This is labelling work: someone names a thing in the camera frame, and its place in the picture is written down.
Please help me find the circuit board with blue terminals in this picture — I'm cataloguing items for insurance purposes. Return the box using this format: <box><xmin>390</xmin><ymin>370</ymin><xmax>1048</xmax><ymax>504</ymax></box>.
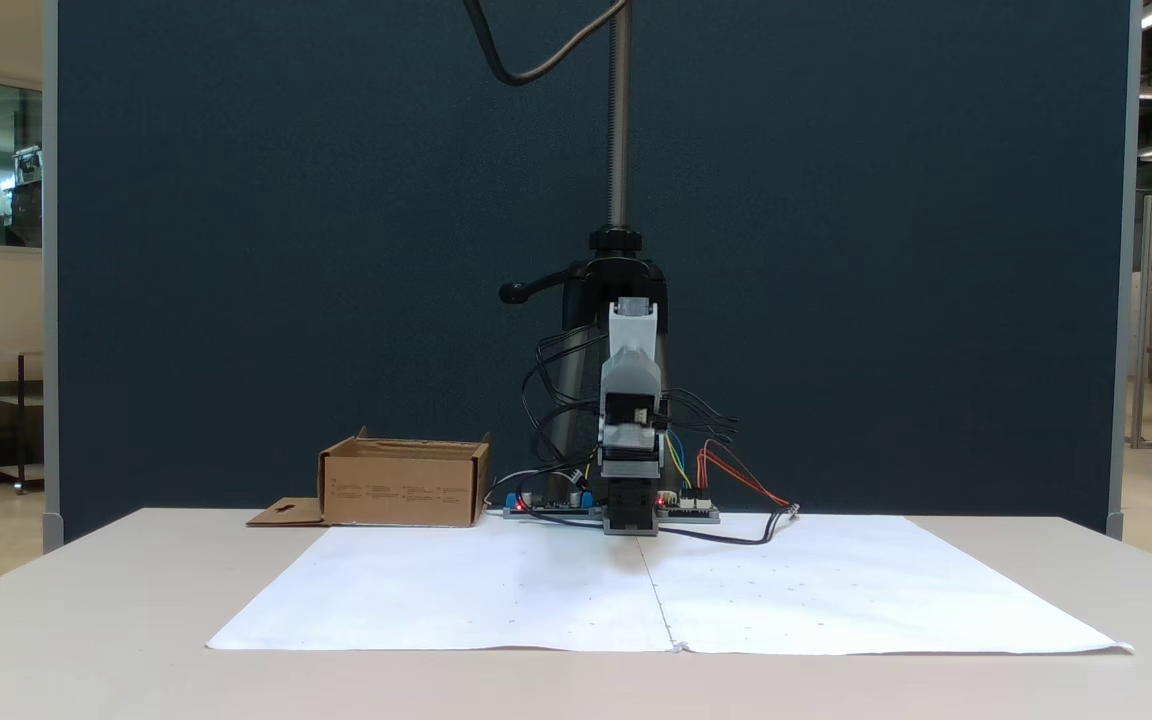
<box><xmin>503</xmin><ymin>487</ymin><xmax>603</xmax><ymax>520</ymax></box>

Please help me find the brown cardboard box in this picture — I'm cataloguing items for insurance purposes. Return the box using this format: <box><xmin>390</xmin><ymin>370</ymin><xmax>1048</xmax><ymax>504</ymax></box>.
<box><xmin>246</xmin><ymin>427</ymin><xmax>493</xmax><ymax>529</ymax></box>

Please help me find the threaded metal stand pole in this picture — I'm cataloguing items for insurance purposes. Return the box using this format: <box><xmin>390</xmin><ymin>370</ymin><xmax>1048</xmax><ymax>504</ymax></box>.
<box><xmin>607</xmin><ymin>0</ymin><xmax>633</xmax><ymax>233</ymax></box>

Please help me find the small grey-edged circuit board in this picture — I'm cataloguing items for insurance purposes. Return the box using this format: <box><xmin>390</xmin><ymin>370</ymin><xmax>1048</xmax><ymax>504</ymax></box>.
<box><xmin>658</xmin><ymin>492</ymin><xmax>721</xmax><ymax>525</ymax></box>

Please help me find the black cable with white connector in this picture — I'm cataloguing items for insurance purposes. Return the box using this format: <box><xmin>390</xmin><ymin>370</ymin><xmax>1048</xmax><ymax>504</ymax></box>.
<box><xmin>656</xmin><ymin>503</ymin><xmax>801</xmax><ymax>547</ymax></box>

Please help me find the short black servo wire loop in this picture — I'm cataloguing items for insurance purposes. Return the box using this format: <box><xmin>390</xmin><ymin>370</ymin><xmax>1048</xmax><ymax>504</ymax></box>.
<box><xmin>660</xmin><ymin>386</ymin><xmax>739</xmax><ymax>443</ymax></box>

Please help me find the thick black hanging cable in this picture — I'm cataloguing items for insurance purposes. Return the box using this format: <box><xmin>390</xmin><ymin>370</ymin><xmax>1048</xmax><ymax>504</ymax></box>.
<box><xmin>462</xmin><ymin>0</ymin><xmax>631</xmax><ymax>87</ymax></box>

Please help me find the framed wall window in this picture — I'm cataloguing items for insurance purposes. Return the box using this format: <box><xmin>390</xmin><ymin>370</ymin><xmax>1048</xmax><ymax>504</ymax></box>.
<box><xmin>0</xmin><ymin>67</ymin><xmax>45</xmax><ymax>257</ymax></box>

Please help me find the white paper sheet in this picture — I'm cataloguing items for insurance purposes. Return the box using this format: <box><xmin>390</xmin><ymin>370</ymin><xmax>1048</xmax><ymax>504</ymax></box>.
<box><xmin>636</xmin><ymin>514</ymin><xmax>1135</xmax><ymax>658</ymax></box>
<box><xmin>206</xmin><ymin>524</ymin><xmax>678</xmax><ymax>654</ymax></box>

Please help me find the dark blue partition panel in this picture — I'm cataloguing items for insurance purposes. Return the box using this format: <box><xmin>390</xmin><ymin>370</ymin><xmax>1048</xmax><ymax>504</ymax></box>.
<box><xmin>43</xmin><ymin>0</ymin><xmax>1143</xmax><ymax>554</ymax></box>

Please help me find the black metal cart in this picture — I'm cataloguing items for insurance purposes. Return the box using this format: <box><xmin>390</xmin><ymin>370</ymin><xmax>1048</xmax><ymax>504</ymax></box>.
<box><xmin>0</xmin><ymin>350</ymin><xmax>46</xmax><ymax>497</ymax></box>

